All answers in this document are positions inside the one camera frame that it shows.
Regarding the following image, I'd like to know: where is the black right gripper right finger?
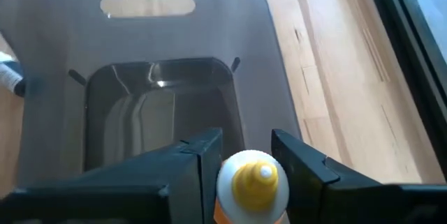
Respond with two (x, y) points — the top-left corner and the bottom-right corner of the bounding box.
(271, 128), (447, 224)

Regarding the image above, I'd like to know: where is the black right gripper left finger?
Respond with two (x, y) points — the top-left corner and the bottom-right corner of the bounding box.
(0, 128), (224, 224)

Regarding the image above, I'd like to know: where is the yellow food coloring bottle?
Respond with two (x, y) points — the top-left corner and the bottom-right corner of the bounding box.
(212, 149), (291, 224)

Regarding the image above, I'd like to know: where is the grey translucent plastic bin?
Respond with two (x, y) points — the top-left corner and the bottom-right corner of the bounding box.
(0, 0), (303, 186)

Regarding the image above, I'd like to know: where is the white object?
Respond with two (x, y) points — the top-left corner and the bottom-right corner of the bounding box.
(0, 52), (26, 98)

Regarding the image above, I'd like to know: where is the black aluminium table frame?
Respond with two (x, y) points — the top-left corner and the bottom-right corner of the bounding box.
(362, 0), (447, 179)

